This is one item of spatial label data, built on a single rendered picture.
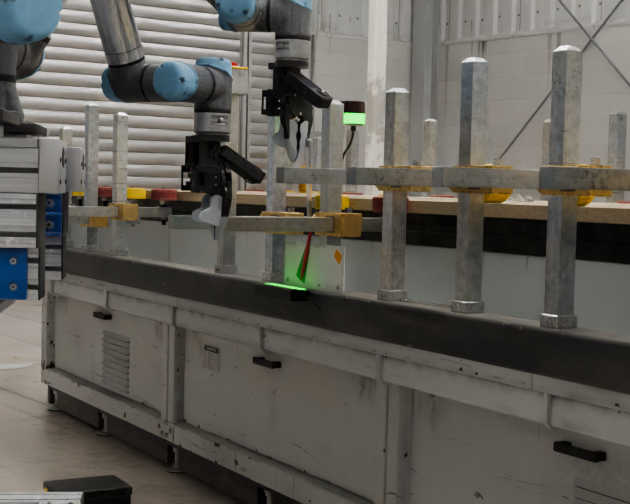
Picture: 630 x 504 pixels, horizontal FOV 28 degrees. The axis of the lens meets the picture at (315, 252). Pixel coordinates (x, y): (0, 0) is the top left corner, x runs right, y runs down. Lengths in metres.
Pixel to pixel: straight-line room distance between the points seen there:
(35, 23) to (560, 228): 0.91
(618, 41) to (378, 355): 9.09
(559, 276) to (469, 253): 0.25
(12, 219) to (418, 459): 1.21
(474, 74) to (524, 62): 9.96
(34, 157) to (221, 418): 1.83
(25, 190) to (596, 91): 9.78
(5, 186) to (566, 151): 0.92
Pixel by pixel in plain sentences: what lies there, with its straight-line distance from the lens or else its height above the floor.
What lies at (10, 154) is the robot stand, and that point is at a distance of 2.10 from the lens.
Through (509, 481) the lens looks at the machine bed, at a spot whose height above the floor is 0.33.
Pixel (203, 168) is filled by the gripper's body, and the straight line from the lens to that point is 2.51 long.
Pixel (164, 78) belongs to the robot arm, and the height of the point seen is 1.13.
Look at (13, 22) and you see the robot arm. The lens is 2.04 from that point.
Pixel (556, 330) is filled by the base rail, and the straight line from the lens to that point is 2.09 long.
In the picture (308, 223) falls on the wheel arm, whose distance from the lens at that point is 2.65.
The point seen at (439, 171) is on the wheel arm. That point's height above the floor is 0.95.
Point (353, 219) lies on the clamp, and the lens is 2.66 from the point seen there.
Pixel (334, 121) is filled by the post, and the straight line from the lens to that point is 2.72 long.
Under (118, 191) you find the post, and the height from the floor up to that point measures 0.90.
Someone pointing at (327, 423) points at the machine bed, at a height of 0.32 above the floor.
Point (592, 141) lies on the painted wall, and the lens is 11.62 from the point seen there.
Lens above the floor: 0.93
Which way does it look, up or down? 3 degrees down
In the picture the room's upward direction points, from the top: 1 degrees clockwise
